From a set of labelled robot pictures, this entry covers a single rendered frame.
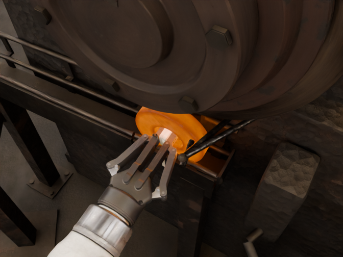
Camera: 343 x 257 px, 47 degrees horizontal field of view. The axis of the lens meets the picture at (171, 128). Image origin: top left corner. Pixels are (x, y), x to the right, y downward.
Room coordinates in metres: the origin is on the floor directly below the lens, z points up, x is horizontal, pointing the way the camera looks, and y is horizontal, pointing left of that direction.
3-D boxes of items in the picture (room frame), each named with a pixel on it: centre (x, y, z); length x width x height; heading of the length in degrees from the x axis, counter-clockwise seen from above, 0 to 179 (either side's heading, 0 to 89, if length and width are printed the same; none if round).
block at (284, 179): (0.33, -0.21, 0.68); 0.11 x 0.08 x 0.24; 150
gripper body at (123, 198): (0.29, 0.08, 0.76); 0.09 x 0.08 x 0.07; 150
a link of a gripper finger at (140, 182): (0.34, 0.03, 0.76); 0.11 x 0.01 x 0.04; 149
